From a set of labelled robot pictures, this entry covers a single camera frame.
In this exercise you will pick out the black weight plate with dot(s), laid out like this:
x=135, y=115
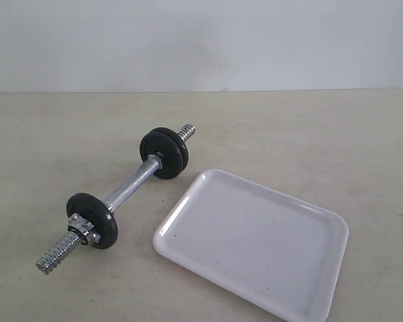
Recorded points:
x=162, y=143
x=179, y=141
x=95, y=211

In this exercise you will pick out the chrome star collar nut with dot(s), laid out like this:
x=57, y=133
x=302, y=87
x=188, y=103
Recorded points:
x=84, y=229

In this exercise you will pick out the chrome threaded dumbbell bar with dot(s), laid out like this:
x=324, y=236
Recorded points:
x=56, y=254

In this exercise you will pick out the white rectangular plastic tray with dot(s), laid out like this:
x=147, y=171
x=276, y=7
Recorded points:
x=278, y=252

